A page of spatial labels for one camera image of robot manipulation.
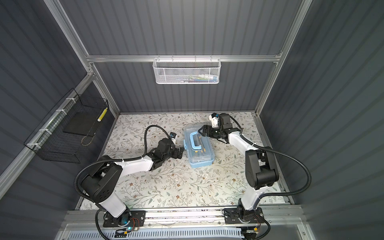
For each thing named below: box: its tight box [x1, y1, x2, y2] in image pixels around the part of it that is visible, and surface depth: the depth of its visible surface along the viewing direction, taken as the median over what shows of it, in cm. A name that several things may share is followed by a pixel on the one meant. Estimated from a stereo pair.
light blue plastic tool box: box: [183, 123, 215, 168], surface depth 91 cm
